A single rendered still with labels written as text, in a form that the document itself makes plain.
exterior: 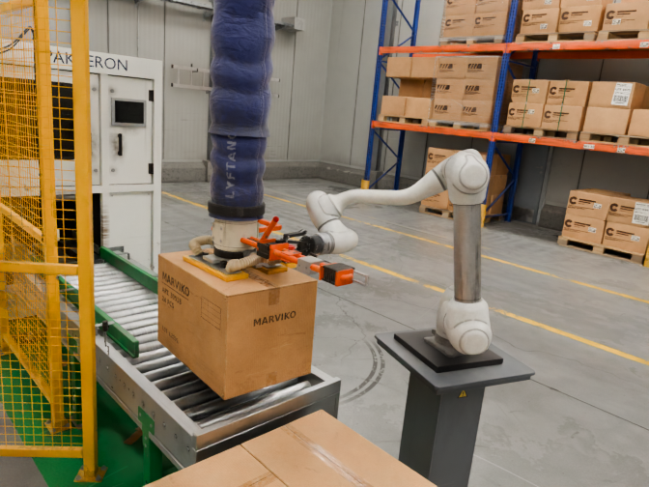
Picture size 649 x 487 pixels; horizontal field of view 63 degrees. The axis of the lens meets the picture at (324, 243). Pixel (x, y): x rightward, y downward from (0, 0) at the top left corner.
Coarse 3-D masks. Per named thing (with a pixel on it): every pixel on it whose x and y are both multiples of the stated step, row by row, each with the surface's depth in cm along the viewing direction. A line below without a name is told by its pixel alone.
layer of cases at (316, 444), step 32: (320, 416) 210; (256, 448) 187; (288, 448) 189; (320, 448) 190; (352, 448) 192; (160, 480) 168; (192, 480) 169; (224, 480) 170; (256, 480) 171; (288, 480) 173; (320, 480) 174; (352, 480) 175; (384, 480) 177; (416, 480) 178
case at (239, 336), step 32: (160, 256) 224; (160, 288) 228; (192, 288) 203; (224, 288) 189; (256, 288) 192; (288, 288) 199; (160, 320) 231; (192, 320) 206; (224, 320) 186; (256, 320) 193; (288, 320) 202; (192, 352) 208; (224, 352) 188; (256, 352) 196; (288, 352) 206; (224, 384) 190; (256, 384) 199
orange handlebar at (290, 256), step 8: (264, 224) 242; (240, 240) 207; (248, 240) 204; (256, 240) 206; (280, 256) 189; (288, 256) 186; (296, 256) 189; (304, 256) 187; (296, 264) 184; (312, 264) 178; (320, 264) 180; (344, 280) 168
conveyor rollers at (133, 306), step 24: (96, 264) 369; (96, 288) 326; (120, 288) 328; (144, 288) 337; (120, 312) 292; (144, 312) 301; (144, 336) 266; (144, 360) 246; (168, 360) 245; (168, 384) 226; (192, 384) 225; (288, 384) 237; (192, 408) 208; (216, 408) 212; (240, 408) 211
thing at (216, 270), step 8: (184, 256) 219; (192, 256) 218; (200, 256) 219; (192, 264) 214; (200, 264) 210; (208, 264) 209; (216, 264) 210; (224, 264) 204; (216, 272) 201; (224, 272) 199; (232, 272) 200; (240, 272) 202; (224, 280) 197; (232, 280) 198
